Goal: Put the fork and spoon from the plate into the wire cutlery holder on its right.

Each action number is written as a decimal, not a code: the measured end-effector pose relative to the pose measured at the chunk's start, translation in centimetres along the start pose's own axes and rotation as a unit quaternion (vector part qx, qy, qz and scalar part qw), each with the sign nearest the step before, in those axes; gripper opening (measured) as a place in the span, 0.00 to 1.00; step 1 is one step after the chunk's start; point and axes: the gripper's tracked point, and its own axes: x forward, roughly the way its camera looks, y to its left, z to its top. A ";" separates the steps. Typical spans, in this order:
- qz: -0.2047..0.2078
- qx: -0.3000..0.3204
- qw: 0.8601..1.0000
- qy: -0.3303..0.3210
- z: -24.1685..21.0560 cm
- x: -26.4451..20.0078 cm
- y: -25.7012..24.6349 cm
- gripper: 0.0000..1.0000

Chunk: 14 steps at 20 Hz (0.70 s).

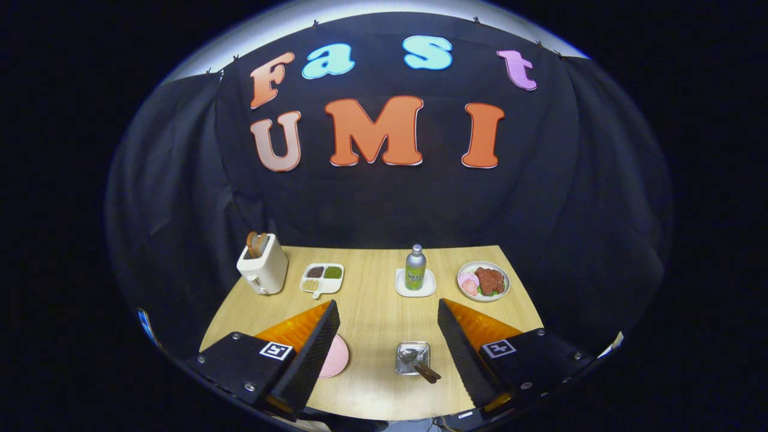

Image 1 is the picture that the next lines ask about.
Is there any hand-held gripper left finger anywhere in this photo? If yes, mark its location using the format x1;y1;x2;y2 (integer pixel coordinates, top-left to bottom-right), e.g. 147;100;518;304
186;299;341;421

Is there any red meat piece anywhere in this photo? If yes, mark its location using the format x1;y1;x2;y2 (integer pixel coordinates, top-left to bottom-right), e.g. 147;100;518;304
475;267;506;296

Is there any metal spoon with wooden handle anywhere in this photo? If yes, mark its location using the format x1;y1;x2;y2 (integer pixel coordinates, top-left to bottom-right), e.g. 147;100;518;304
400;348;437;385

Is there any green soda bottle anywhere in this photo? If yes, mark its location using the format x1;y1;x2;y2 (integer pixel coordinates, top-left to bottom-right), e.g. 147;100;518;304
404;244;427;292

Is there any metal wire cutlery basket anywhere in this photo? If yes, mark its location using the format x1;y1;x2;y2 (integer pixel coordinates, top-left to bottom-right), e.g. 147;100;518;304
395;341;431;376

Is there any white plate with food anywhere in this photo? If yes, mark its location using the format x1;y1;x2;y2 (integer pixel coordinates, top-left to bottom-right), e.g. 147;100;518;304
457;261;511;302

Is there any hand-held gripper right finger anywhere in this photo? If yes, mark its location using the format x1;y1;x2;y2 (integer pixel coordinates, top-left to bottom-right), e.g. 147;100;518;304
437;298;595;412

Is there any pink plate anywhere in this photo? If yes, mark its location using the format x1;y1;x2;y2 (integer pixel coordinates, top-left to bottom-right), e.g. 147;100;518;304
317;334;350;379

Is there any white square coaster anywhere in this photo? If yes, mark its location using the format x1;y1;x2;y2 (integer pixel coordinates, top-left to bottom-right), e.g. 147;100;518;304
395;268;437;298

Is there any white toaster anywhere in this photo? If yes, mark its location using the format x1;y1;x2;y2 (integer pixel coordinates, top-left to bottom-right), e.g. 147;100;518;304
236;233;289;295

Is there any white divided tray with beans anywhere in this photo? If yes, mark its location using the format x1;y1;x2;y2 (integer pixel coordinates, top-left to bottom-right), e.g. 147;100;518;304
299;263;345;299

